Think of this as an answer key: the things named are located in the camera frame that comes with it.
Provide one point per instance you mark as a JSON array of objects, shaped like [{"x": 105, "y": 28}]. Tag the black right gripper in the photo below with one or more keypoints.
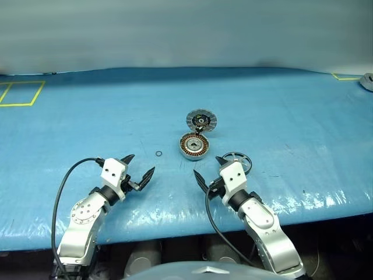
[{"x": 217, "y": 189}]

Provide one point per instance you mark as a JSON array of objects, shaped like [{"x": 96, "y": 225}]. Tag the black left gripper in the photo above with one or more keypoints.
[{"x": 130, "y": 183}]

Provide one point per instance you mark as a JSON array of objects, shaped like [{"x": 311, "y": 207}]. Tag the silver motor base copper windings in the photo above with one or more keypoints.
[{"x": 193, "y": 146}]

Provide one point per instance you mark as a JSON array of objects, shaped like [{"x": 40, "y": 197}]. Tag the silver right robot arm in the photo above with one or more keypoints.
[{"x": 262, "y": 223}]

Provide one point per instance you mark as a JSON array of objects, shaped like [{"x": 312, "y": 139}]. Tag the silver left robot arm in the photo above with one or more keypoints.
[{"x": 83, "y": 217}]

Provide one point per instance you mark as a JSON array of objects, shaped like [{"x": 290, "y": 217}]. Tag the blue plastic table sheet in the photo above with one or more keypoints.
[{"x": 116, "y": 116}]

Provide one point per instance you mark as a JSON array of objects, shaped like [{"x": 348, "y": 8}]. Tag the grey rounded cylinder under table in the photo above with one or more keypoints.
[
  {"x": 223, "y": 251},
  {"x": 142, "y": 258}
]

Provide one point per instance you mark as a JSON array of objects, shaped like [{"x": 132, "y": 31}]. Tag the grey robot torso shell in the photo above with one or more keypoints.
[{"x": 189, "y": 271}]

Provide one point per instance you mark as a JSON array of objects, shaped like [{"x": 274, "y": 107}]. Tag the large yellow tape rectangle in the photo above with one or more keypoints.
[{"x": 37, "y": 93}]

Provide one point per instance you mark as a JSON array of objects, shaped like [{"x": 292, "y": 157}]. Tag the small yellow tape corner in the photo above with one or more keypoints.
[{"x": 339, "y": 78}]

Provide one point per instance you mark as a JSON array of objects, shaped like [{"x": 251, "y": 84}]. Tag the grey object at table edge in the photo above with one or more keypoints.
[{"x": 367, "y": 81}]

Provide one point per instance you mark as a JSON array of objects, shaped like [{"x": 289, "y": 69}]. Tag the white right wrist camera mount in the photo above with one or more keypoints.
[{"x": 233, "y": 181}]

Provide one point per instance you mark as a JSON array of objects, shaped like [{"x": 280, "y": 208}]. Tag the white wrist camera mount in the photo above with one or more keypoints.
[
  {"x": 233, "y": 181},
  {"x": 112, "y": 173}
]

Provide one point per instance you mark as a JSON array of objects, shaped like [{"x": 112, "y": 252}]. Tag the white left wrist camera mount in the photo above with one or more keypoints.
[{"x": 112, "y": 173}]

